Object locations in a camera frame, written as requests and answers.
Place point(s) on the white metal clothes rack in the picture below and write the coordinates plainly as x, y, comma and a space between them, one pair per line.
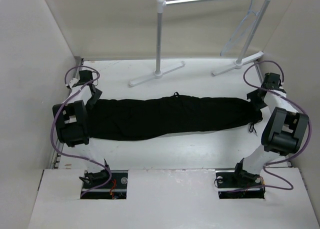
182, 29

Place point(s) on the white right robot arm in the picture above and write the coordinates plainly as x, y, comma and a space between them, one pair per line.
282, 135

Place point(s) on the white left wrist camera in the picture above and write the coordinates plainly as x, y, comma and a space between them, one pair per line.
72, 83

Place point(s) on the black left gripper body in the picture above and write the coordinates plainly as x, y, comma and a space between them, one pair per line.
95, 97

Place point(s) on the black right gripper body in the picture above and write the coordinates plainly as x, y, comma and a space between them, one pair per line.
255, 100

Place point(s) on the light blue clothes hanger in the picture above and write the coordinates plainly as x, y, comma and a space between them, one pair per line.
243, 27

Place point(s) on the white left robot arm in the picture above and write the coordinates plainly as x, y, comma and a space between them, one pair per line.
71, 122

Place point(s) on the black trousers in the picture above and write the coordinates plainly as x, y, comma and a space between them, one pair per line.
137, 120

